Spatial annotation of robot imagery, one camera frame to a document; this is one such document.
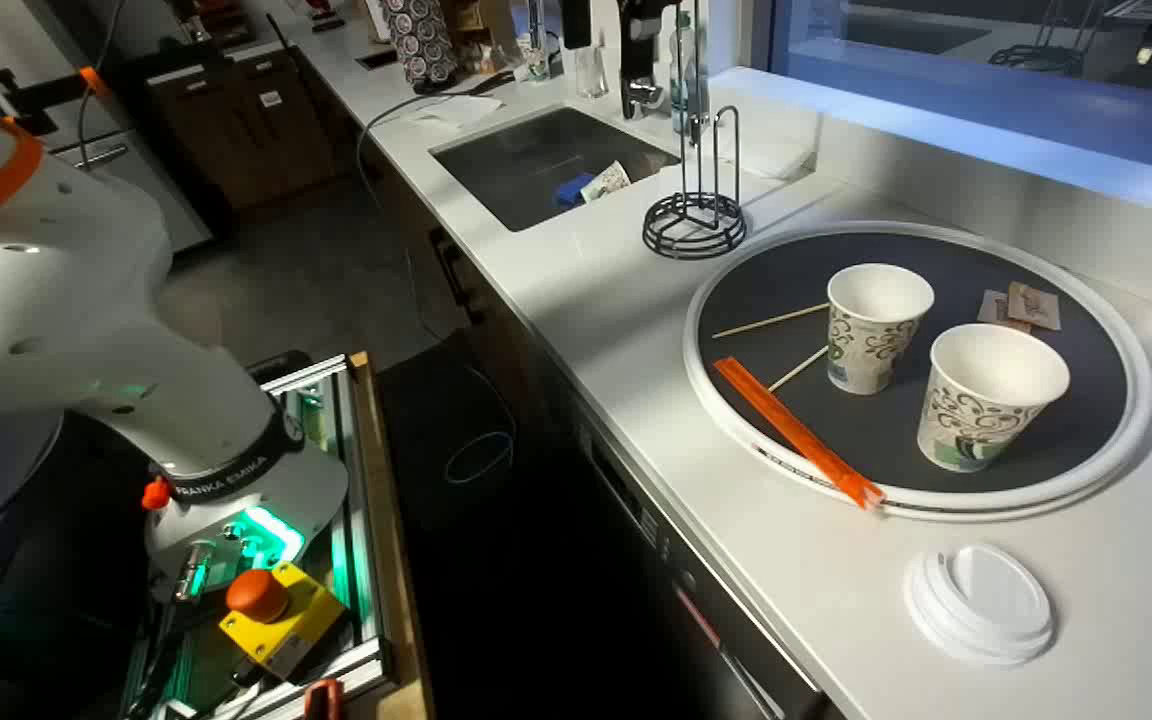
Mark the wooden coffee stirrer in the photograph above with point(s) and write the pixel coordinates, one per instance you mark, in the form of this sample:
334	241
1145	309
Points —
768	322
796	369

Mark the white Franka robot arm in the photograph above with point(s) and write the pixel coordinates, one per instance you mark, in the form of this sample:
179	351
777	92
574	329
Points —
71	306

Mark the white plastic cup lid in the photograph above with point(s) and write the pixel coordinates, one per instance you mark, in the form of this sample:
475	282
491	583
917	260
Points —
980	602

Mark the blue sponge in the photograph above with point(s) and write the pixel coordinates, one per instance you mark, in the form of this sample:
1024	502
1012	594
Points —
574	189

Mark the stainless steel sink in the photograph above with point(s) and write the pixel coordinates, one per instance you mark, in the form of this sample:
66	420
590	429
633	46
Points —
523	164

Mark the dark base cabinet front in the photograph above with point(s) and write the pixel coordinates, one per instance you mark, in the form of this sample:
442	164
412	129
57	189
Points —
538	574

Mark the orange flat stick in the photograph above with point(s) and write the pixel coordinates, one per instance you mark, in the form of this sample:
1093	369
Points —
796	434

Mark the robot mounting cart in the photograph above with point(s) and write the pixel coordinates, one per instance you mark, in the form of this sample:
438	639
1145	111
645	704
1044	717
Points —
380	532

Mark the chrome kitchen faucet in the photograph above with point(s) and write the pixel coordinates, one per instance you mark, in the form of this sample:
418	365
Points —
691	65

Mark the round black white-rimmed tray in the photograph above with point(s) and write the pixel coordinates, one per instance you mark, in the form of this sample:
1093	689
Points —
899	441

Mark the dotted patterned container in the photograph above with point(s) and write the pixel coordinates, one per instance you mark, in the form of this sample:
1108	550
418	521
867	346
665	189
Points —
418	40

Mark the yellow emergency stop button box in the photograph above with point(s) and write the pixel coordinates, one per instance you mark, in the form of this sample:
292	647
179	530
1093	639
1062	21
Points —
280	631

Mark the brown wooden cabinet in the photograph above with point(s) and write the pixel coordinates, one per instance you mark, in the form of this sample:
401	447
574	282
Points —
240	134

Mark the brown sugar packet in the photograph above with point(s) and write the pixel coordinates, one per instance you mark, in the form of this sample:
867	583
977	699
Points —
1041	313
995	306

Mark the dark glass window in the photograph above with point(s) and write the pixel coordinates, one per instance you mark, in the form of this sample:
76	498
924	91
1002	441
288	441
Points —
1002	83

